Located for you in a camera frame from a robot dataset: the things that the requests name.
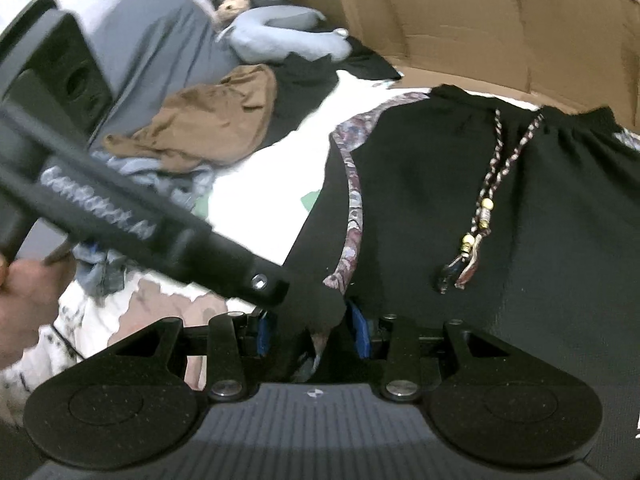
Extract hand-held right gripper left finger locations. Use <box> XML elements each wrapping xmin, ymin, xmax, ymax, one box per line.
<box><xmin>115</xmin><ymin>310</ymin><xmax>275</xmax><ymax>402</ymax></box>

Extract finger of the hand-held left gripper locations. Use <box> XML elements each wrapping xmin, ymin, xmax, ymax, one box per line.
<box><xmin>197</xmin><ymin>229</ymin><xmax>292</xmax><ymax>319</ymax></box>

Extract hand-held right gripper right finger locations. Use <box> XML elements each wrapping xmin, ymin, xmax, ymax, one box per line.
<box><xmin>347</xmin><ymin>300</ymin><xmax>503</xmax><ymax>402</ymax></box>

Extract black pants with patterned trim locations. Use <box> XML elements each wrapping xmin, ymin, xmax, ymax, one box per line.
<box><xmin>277</xmin><ymin>85</ymin><xmax>640</xmax><ymax>480</ymax></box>

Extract person's left hand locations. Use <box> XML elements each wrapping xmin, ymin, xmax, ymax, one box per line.
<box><xmin>0</xmin><ymin>252</ymin><xmax>77</xmax><ymax>372</ymax></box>

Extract light blue garment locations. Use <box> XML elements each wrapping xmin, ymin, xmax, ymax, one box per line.
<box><xmin>75</xmin><ymin>152</ymin><xmax>216</xmax><ymax>306</ymax></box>

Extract cream bear printed blanket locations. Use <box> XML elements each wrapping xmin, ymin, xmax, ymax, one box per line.
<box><xmin>0</xmin><ymin>67</ymin><xmax>543</xmax><ymax>411</ymax></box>

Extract grey garment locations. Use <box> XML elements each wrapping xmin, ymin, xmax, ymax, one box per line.
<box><xmin>85</xmin><ymin>0</ymin><xmax>241</xmax><ymax>146</ymax></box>

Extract brown garment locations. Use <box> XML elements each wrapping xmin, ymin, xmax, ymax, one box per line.
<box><xmin>102</xmin><ymin>64</ymin><xmax>278</xmax><ymax>171</ymax></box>

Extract black garment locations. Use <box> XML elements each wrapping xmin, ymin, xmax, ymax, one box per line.
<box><xmin>240</xmin><ymin>35</ymin><xmax>403</xmax><ymax>161</ymax></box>

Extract spotted plush toy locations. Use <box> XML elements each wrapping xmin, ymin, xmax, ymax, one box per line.
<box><xmin>207</xmin><ymin>0</ymin><xmax>251</xmax><ymax>27</ymax></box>

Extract brown cardboard sheet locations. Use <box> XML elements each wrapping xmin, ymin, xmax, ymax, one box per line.
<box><xmin>295</xmin><ymin>0</ymin><xmax>640</xmax><ymax>131</ymax></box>

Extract black cable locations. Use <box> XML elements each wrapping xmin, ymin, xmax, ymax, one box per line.
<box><xmin>51</xmin><ymin>324</ymin><xmax>84</xmax><ymax>362</ymax></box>

